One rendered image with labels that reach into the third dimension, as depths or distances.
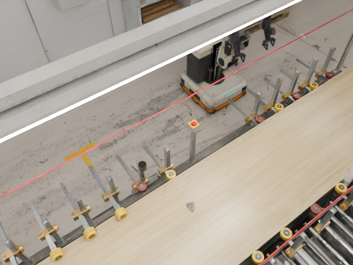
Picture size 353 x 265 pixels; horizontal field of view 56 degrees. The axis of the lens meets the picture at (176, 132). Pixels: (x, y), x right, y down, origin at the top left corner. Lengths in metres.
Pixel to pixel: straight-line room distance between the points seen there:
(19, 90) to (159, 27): 0.55
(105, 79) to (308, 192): 1.96
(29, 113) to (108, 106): 3.30
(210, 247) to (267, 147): 1.01
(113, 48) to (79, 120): 3.21
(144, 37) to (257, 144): 1.87
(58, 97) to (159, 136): 2.92
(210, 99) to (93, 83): 2.96
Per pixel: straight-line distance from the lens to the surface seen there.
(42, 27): 4.65
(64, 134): 4.32
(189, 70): 4.27
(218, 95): 4.16
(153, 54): 1.34
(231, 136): 3.21
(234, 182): 2.69
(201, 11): 1.42
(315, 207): 2.74
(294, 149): 3.00
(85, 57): 1.23
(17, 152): 4.37
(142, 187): 2.65
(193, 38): 1.43
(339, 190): 2.89
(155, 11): 5.08
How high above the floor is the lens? 3.20
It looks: 51 degrees down
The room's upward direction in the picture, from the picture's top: 1 degrees counter-clockwise
